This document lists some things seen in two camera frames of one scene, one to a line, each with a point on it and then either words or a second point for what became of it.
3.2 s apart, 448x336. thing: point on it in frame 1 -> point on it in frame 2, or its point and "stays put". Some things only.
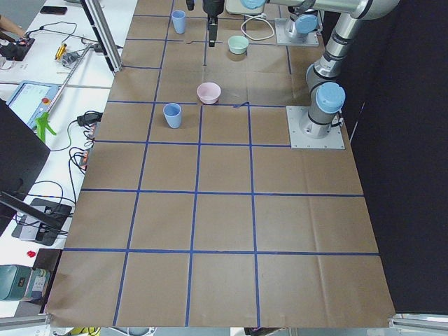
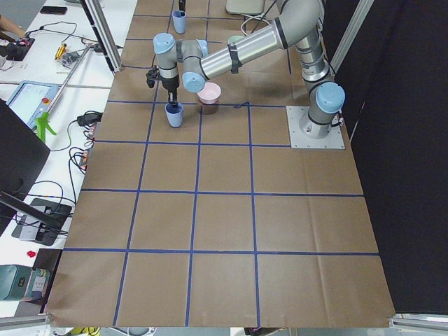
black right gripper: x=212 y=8 -> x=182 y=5
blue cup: x=178 y=19 stays put
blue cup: x=172 y=112 stays put
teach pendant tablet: x=31 y=99 stays put
